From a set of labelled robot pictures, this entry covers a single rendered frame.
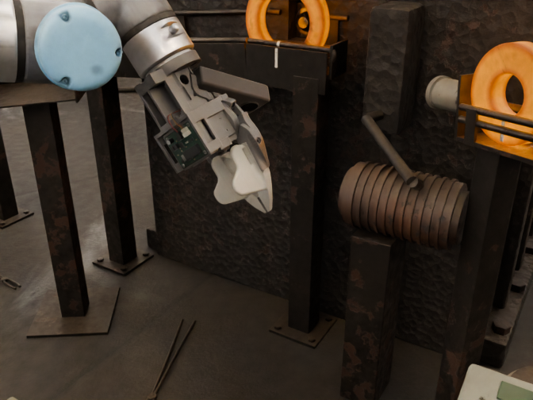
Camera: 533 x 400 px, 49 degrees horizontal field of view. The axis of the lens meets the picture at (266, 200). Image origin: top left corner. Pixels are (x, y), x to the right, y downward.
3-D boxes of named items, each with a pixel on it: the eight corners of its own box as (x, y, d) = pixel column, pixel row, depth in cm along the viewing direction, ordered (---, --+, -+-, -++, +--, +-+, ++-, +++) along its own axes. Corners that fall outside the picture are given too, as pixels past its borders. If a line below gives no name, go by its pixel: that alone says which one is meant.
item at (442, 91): (450, 106, 107) (453, 73, 105) (486, 116, 99) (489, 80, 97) (423, 110, 104) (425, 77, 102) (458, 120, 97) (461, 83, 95)
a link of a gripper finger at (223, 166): (230, 235, 72) (190, 171, 71) (258, 213, 76) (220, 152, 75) (246, 228, 70) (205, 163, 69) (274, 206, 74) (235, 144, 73)
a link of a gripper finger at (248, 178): (246, 228, 70) (205, 163, 69) (274, 206, 74) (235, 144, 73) (262, 221, 68) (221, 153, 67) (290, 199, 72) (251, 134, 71)
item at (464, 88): (488, 134, 100) (493, 70, 97) (490, 135, 100) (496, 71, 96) (454, 140, 98) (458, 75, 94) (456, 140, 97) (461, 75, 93)
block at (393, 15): (378, 116, 126) (389, -1, 115) (415, 122, 122) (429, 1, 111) (359, 130, 117) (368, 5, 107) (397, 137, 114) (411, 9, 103)
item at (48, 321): (28, 291, 164) (-29, 28, 132) (123, 288, 165) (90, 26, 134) (4, 339, 145) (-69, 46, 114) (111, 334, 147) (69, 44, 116)
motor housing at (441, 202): (347, 360, 139) (364, 149, 115) (439, 395, 128) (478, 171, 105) (324, 395, 129) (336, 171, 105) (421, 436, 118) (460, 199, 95)
